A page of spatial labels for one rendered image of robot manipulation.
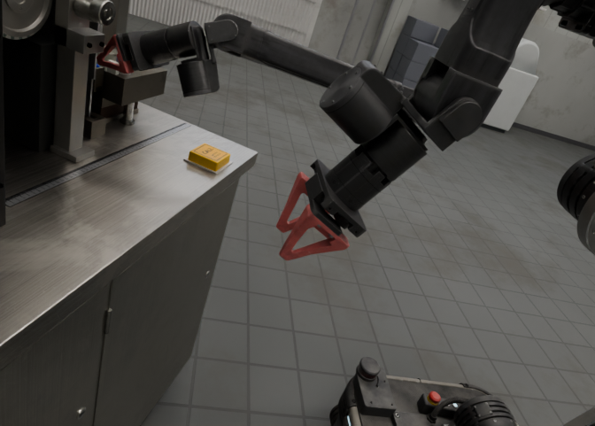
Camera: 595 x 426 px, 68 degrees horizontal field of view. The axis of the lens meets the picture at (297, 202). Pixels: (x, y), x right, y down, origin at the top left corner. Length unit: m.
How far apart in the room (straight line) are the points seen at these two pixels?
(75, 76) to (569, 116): 8.84
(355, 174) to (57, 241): 0.45
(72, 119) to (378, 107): 0.61
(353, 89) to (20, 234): 0.51
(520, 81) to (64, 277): 7.23
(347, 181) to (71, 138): 0.59
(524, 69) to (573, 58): 1.47
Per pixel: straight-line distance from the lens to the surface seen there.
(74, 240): 0.73
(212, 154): 1.00
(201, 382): 1.70
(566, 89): 9.02
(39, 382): 0.78
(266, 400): 1.71
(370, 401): 1.48
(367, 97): 0.46
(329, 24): 7.12
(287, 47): 0.85
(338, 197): 0.50
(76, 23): 0.87
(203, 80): 0.83
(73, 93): 0.89
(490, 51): 0.48
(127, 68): 0.89
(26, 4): 0.84
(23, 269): 0.68
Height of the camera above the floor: 1.34
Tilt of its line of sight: 28 degrees down
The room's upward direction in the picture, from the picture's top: 20 degrees clockwise
